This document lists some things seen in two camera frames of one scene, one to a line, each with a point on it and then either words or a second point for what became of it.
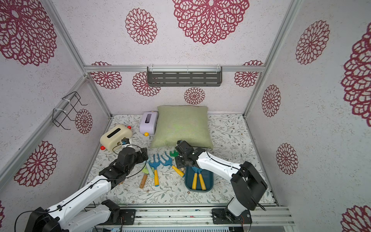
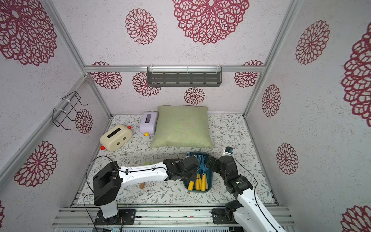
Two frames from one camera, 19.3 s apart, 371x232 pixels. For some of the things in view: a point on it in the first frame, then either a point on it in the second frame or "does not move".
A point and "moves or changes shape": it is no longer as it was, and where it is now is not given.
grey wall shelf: [184, 76] does not move
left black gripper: [144, 152] → [194, 175]
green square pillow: [187, 123] does not move
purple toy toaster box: [149, 123] does not move
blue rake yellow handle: [155, 165] moves or changes shape
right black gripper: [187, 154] → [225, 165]
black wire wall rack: [69, 102] does not move
